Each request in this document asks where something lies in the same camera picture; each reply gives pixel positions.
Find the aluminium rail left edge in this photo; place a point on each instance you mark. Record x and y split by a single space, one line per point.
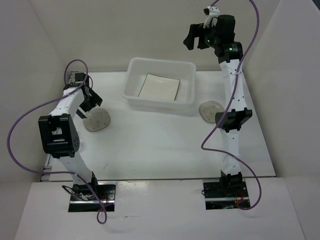
58 133

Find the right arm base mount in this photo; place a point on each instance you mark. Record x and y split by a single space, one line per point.
216 199

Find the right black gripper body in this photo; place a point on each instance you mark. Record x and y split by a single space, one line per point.
211 37

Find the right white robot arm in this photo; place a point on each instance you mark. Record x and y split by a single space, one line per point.
217 32

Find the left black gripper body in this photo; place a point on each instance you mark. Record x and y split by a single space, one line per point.
91 101

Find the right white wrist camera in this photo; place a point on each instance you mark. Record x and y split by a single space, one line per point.
211 12

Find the white plastic bin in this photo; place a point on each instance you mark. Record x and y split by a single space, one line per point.
137 70

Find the clear glass dish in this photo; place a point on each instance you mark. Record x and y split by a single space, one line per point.
209 109
96 120

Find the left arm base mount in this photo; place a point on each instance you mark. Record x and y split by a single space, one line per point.
82 200

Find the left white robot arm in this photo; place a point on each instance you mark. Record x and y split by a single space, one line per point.
83 175

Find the square white plate black rim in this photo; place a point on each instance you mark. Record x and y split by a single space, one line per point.
159 87

